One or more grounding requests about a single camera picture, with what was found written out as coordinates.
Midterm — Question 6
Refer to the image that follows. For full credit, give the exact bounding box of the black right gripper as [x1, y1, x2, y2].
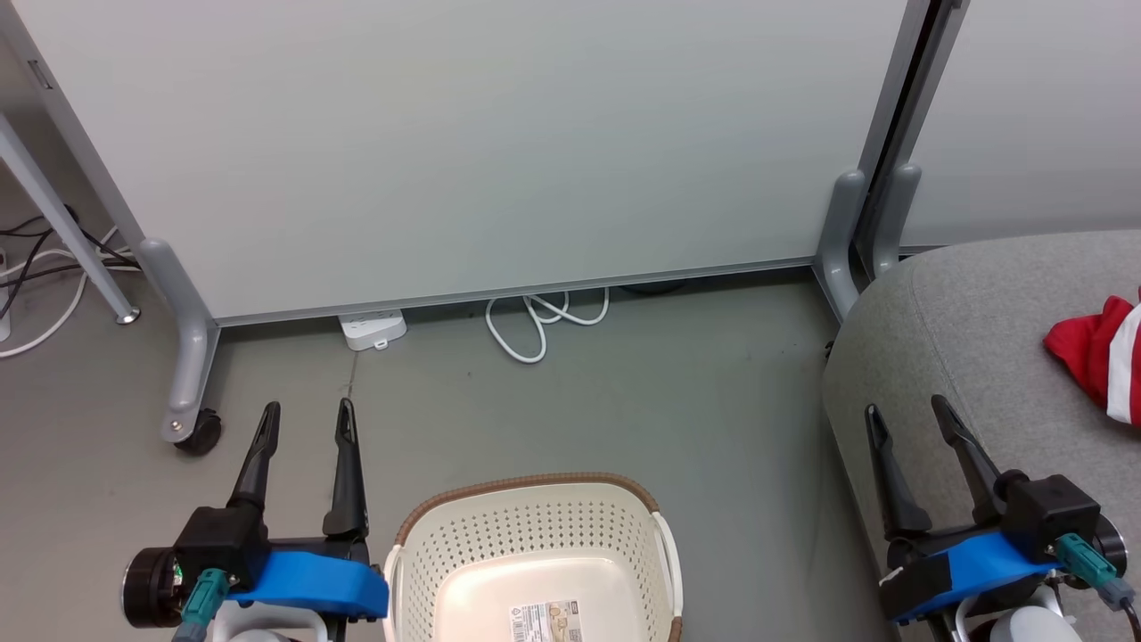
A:
[866, 397, 1129, 567]

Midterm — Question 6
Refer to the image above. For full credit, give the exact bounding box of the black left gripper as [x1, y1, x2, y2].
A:
[123, 399, 371, 628]

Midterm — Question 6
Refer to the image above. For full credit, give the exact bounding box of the red basketball jersey white trim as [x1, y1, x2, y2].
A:
[1043, 287, 1141, 427]

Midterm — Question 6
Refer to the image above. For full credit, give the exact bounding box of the cream perforated laundry basket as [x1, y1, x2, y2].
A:
[383, 473, 685, 642]

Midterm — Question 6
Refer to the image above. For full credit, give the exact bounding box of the printed basket label sticker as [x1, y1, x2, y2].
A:
[510, 600, 582, 642]

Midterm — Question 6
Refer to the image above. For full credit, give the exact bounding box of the black caster wheel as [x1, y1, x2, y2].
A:
[174, 408, 222, 456]

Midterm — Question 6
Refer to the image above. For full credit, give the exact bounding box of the grey fabric sofa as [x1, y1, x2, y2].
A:
[822, 230, 1141, 642]

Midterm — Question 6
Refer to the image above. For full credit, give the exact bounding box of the grey partition foot with caster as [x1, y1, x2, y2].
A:
[138, 238, 221, 444]

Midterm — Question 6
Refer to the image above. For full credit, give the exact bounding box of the white power strip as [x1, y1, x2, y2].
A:
[339, 309, 407, 351]

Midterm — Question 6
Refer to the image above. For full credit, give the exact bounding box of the grey metal table leg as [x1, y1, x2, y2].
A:
[0, 111, 141, 325]

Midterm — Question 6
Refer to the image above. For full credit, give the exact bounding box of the narrow white partition panel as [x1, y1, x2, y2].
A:
[900, 0, 1141, 251]

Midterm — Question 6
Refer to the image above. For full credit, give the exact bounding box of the wide white partition panel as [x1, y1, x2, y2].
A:
[0, 0, 932, 326]

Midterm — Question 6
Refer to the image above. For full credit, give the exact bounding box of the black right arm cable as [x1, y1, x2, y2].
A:
[1052, 533, 1141, 642]

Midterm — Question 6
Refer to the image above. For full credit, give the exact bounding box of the white coiled power cable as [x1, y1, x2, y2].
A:
[486, 287, 612, 365]

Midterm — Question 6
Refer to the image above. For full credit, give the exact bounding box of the white floor cable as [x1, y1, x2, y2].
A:
[0, 227, 144, 358]

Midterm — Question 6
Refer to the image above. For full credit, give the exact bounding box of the black floor cable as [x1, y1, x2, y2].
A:
[0, 210, 139, 317]

